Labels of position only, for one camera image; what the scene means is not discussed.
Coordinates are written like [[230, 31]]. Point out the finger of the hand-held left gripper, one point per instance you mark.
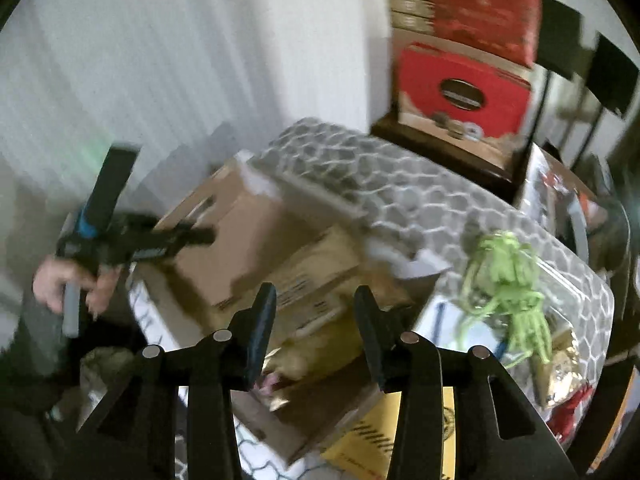
[[190, 239], [110, 185]]

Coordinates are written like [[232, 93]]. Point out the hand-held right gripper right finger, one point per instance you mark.
[[369, 330]]

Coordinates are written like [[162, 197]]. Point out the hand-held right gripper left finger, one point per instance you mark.
[[262, 327]]

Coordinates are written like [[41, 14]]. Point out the blue face mask packet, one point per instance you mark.
[[475, 332]]

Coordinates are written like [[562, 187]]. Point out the person's left forearm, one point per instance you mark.
[[35, 355]]

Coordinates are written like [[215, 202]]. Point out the person's left hand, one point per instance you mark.
[[50, 282]]

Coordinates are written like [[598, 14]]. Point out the yellow box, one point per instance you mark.
[[360, 445]]

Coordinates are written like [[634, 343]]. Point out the white curtain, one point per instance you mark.
[[150, 60]]

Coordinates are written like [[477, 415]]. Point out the grey hexagon pattern blanket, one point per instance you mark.
[[425, 195]]

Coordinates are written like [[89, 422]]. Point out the dark wooden table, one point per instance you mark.
[[450, 160]]

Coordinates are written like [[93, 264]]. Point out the gold foil packet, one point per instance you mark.
[[555, 370]]

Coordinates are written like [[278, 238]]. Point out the red foil packet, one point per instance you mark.
[[570, 412]]

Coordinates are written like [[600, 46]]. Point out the clear plastic storage box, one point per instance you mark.
[[550, 195]]

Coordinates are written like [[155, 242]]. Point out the red gift bag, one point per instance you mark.
[[450, 110]]

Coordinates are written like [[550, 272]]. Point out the brown flat box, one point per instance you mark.
[[407, 6], [409, 25]]

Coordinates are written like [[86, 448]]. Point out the red printed box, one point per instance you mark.
[[480, 10]]

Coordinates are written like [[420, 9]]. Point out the black music stand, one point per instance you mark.
[[617, 75], [562, 35]]

